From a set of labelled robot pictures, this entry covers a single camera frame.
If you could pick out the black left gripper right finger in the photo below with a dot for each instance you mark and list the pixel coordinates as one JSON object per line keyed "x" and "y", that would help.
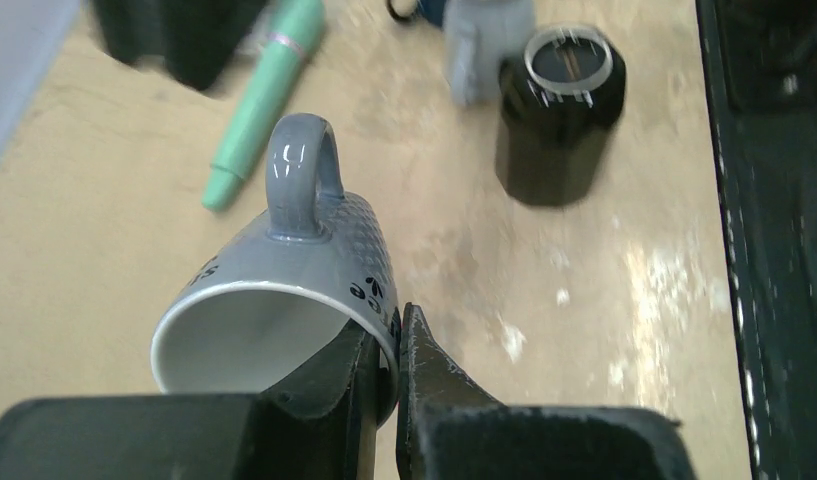
{"x": 449, "y": 427}

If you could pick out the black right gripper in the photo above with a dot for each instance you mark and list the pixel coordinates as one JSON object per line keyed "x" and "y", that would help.
{"x": 194, "y": 39}

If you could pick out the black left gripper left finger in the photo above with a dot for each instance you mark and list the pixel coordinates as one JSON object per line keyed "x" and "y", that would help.
{"x": 319, "y": 422}

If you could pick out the grey mug with lettering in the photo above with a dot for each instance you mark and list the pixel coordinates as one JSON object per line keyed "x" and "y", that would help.
{"x": 287, "y": 283}

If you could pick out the light grey mug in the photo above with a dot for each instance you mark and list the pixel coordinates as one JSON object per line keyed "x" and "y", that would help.
{"x": 479, "y": 35}

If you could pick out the black mug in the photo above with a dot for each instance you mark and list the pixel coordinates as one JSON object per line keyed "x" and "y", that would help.
{"x": 561, "y": 97}

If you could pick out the dark blue mug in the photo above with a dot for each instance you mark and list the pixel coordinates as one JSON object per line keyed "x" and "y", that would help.
{"x": 430, "y": 11}

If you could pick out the mint green tube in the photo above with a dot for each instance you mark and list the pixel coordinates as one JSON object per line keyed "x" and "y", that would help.
{"x": 287, "y": 37}

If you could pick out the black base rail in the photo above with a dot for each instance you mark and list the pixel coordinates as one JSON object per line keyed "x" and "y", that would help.
{"x": 760, "y": 66}

